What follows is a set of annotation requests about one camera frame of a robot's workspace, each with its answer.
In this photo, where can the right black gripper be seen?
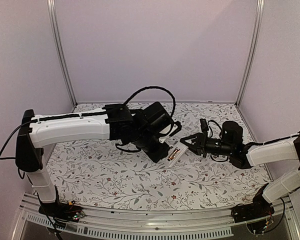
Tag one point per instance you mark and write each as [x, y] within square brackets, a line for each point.
[201, 144]

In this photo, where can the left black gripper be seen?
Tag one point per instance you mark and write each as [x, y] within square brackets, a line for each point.
[157, 156]

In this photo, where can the white remote control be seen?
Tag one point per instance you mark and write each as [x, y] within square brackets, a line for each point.
[183, 148]

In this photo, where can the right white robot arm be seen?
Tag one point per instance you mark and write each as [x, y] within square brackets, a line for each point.
[245, 156]

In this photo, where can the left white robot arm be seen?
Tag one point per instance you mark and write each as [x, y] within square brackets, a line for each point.
[146, 129]

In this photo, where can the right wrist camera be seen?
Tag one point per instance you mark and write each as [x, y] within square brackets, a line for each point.
[205, 129]

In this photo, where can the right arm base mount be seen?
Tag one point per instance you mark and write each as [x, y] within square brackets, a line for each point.
[259, 208]

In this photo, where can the front aluminium rail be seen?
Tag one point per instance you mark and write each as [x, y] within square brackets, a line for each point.
[101, 223]

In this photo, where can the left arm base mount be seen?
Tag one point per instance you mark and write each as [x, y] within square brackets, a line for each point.
[65, 212]

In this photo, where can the right aluminium frame post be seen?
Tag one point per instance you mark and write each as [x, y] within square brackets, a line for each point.
[252, 51]

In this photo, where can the aluminium frame post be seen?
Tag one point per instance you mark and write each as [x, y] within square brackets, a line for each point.
[52, 12]
[252, 51]

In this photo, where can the left aluminium frame post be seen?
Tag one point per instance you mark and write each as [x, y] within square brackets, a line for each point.
[52, 12]

